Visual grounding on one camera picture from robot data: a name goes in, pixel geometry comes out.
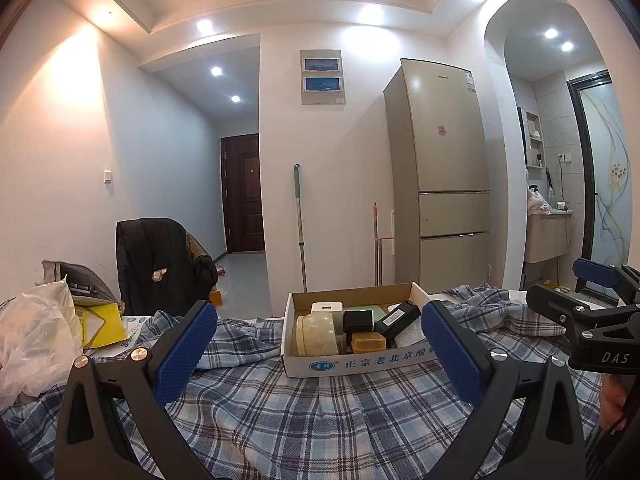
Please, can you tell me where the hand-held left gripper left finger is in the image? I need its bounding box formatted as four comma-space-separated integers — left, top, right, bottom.
54, 299, 219, 480

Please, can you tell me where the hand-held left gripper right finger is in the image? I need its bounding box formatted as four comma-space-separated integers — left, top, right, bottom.
422, 300, 585, 480

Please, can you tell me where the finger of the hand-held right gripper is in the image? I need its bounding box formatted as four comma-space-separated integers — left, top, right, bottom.
572, 258, 640, 306
526, 284, 640, 341

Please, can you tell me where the black device with label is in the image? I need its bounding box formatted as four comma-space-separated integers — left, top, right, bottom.
375, 301, 422, 337

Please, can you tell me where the orange yellow box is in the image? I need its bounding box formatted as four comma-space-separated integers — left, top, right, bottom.
350, 331, 387, 353

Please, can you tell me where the cardboard box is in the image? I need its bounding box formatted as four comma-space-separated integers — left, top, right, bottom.
280, 281, 441, 378

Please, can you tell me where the pale yellow ceramic jar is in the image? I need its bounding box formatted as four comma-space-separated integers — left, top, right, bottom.
291, 310, 346, 358

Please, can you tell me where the person's right hand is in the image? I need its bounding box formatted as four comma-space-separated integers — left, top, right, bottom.
600, 374, 632, 433

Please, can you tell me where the silver blue flat package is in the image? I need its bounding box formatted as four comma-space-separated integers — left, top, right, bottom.
395, 321, 426, 348

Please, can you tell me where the white printed package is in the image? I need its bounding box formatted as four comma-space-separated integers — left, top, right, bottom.
95, 316, 153, 358

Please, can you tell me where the beige vanity cabinet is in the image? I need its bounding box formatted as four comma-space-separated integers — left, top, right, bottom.
525, 212, 573, 264

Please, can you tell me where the yellow bag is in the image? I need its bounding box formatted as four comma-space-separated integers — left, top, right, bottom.
75, 301, 128, 350

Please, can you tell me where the frosted glass door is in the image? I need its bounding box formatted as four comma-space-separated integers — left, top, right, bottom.
566, 71, 633, 286

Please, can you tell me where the black square box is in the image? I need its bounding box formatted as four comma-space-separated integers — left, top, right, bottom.
343, 309, 375, 333

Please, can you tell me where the black jacket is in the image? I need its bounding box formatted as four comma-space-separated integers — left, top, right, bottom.
116, 217, 219, 317

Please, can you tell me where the pink cloth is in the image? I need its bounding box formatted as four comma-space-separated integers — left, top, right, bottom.
526, 185, 552, 217

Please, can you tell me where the grey bag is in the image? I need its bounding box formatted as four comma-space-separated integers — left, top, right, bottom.
41, 260, 121, 306

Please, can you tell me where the blue plaid cloth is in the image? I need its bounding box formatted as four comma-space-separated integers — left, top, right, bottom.
0, 284, 640, 480

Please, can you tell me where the pink broom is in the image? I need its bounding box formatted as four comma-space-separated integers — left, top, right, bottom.
372, 202, 396, 287

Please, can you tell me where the white plastic bag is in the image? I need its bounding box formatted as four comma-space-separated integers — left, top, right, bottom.
0, 280, 84, 401

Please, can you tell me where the dark brown door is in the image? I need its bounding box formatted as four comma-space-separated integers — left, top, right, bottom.
221, 133, 266, 254

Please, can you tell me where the beige refrigerator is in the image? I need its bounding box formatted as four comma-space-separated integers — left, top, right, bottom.
383, 58, 492, 286

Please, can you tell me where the white electrical panel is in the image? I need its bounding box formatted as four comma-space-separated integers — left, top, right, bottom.
300, 49, 347, 106

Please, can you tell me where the wall niche shelf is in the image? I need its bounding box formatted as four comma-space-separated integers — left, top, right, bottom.
518, 106, 546, 168

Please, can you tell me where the grey mop handle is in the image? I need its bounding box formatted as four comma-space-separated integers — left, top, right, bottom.
293, 163, 308, 293

